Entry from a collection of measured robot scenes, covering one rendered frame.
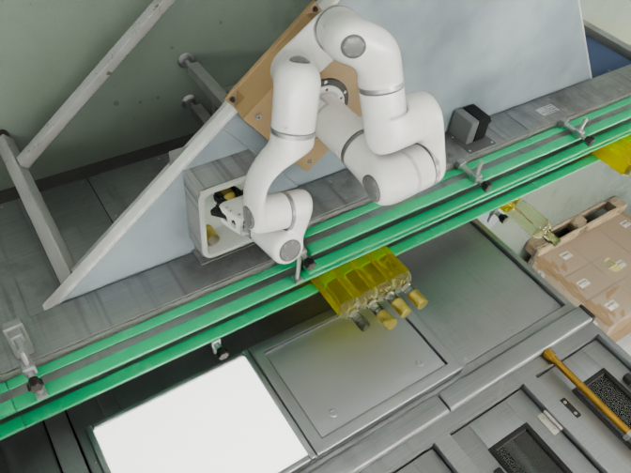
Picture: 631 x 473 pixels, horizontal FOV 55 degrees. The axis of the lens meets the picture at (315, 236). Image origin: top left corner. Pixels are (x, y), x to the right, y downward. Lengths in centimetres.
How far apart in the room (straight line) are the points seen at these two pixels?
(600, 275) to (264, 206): 458
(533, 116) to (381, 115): 106
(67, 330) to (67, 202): 70
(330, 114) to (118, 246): 58
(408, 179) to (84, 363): 82
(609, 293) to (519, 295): 349
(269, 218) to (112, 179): 108
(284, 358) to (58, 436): 57
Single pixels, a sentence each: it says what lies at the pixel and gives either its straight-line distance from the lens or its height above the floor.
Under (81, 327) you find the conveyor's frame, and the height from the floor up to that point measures 84.
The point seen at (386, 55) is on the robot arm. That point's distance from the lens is 107.
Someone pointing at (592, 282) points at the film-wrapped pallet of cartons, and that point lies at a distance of 542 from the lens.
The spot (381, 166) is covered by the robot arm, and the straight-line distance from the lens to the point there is 118.
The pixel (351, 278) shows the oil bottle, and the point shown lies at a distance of 159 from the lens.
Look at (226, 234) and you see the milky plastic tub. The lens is 154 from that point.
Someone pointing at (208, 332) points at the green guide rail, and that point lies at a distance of 155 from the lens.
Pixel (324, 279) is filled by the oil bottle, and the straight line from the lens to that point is 159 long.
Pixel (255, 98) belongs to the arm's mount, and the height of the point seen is 82.
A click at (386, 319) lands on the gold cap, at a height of 116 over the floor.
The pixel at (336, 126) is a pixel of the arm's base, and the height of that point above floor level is 95.
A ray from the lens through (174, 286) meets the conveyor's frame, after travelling 152.
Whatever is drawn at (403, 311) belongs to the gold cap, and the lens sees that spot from 157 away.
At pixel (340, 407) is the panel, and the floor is 124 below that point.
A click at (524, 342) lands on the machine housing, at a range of 181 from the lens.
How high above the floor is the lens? 175
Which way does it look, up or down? 33 degrees down
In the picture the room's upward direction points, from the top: 139 degrees clockwise
